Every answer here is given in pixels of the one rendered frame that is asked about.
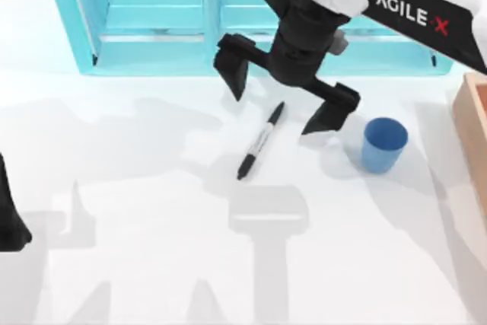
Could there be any blue cup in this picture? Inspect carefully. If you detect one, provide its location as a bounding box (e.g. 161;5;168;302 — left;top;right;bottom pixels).
360;116;409;176

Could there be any black marker pen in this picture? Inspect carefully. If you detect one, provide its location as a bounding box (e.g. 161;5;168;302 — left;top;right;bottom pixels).
236;101;286;181

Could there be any light blue rack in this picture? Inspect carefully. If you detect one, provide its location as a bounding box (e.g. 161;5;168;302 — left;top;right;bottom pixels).
41;0;454;77

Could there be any salmon-coloured wooden box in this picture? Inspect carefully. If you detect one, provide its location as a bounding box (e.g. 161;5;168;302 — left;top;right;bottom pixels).
451;72;487;216

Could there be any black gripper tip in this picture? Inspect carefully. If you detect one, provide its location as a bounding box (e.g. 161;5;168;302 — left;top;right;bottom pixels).
0;152;33;253

